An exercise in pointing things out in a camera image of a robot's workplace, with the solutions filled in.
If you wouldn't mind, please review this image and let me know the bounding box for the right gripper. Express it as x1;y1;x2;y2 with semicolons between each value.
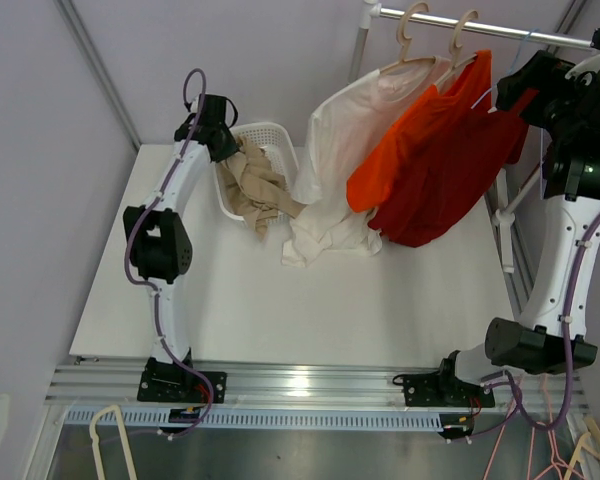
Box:
496;51;595;142

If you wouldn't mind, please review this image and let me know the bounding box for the beige t shirt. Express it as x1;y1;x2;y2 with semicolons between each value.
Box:
216;136;305;241

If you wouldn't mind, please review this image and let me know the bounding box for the blue hanger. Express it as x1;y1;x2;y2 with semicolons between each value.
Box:
539;129;551;199
469;28;546;114

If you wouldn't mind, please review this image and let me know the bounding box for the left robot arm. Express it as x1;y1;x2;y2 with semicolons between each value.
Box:
123;94;239;401

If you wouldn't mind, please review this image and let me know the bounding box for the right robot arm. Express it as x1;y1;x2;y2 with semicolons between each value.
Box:
435;51;600;405

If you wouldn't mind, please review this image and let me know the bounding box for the blue hanger under red shirt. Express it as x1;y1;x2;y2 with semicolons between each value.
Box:
469;28;546;114

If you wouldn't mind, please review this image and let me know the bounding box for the dark red t shirt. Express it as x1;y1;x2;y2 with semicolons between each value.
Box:
368;102;528;247

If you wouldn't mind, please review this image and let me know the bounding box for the white t shirt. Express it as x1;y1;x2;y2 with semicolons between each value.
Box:
281;57;450;268

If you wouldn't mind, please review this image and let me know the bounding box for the beige hanger under orange shirt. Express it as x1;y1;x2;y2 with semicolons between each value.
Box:
435;9;479;91

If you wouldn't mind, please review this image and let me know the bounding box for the orange t shirt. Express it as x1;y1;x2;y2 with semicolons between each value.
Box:
346;50;492;213

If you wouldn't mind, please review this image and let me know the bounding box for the beige hanger under white shirt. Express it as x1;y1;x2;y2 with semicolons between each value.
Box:
379;1;437;76

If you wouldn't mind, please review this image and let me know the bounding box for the beige hanger on floor right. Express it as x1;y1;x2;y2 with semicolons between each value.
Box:
563;416;600;480

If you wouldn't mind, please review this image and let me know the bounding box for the beige hanger on floor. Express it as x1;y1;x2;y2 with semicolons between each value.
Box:
563;416;600;480
88;404;137;480

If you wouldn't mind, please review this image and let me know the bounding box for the beige hanger on floor left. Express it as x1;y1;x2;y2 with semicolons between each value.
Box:
88;404;137;480

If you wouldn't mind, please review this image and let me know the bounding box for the pink hanger on floor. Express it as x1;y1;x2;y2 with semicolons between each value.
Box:
482;374;581;480

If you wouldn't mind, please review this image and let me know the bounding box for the white perforated plastic basket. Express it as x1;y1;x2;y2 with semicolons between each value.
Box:
214;122;297;230

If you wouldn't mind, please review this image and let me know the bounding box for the white clothes rack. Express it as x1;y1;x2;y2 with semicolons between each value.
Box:
352;0;600;274

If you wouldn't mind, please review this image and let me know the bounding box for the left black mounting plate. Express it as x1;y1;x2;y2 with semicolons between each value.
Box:
136;371;227;404

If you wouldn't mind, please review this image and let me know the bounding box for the black mounting plate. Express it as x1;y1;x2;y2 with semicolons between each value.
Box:
392;371;495;408
136;371;227;404

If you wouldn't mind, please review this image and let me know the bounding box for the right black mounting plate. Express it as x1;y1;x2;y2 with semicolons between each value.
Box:
392;371;495;408

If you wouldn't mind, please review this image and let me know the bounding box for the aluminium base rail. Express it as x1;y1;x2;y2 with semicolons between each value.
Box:
44;362;589;414

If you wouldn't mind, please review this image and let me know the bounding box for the white slotted cable duct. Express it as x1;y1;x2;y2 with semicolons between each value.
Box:
64;409;444;431

